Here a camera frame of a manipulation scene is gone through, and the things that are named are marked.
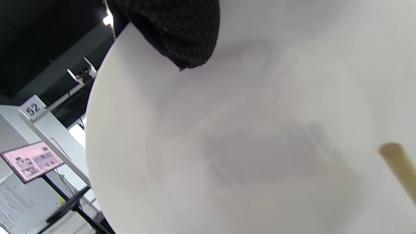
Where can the pink screen monitor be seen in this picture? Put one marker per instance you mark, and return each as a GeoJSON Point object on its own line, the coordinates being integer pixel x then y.
{"type": "Point", "coordinates": [32, 161]}

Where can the white notice board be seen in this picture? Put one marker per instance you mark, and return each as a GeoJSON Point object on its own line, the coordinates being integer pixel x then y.
{"type": "Point", "coordinates": [16, 204]}

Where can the white number sign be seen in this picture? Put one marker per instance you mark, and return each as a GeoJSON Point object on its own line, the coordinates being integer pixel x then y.
{"type": "Point", "coordinates": [32, 109]}

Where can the wooden dish rack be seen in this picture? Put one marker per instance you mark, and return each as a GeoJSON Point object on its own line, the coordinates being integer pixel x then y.
{"type": "Point", "coordinates": [399, 169]}

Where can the white gripper fixture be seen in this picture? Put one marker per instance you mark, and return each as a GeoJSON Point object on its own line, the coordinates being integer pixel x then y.
{"type": "Point", "coordinates": [81, 76]}

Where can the person's right hand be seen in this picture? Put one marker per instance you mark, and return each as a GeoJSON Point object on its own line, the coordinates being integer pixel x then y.
{"type": "Point", "coordinates": [178, 29]}

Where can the white plate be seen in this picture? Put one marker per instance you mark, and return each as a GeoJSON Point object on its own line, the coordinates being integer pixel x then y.
{"type": "Point", "coordinates": [227, 146]}

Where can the black monitor stand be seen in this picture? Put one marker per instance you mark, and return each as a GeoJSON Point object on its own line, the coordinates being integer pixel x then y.
{"type": "Point", "coordinates": [70, 203]}

